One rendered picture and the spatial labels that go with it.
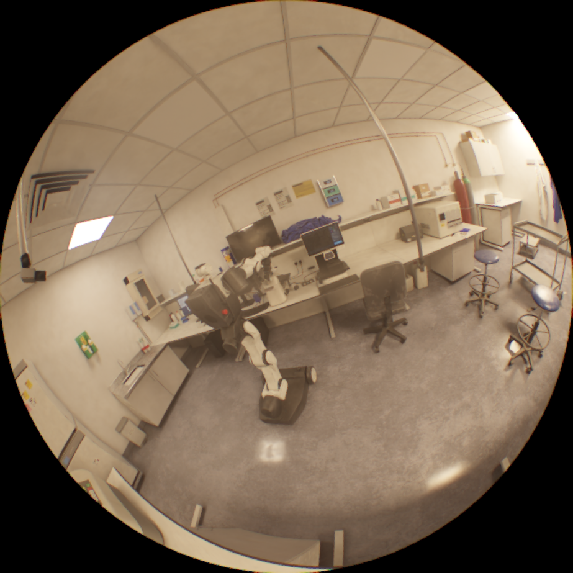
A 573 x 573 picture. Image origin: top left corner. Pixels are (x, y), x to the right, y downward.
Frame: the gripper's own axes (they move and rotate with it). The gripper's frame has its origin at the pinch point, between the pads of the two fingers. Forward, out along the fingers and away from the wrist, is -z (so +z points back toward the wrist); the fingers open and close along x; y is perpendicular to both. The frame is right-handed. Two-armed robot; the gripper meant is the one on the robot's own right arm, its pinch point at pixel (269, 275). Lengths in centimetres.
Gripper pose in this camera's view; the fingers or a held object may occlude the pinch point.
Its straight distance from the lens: 158.3
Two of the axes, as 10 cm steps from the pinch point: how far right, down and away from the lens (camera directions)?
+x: 0.7, -3.9, 9.2
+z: -1.9, -9.1, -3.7
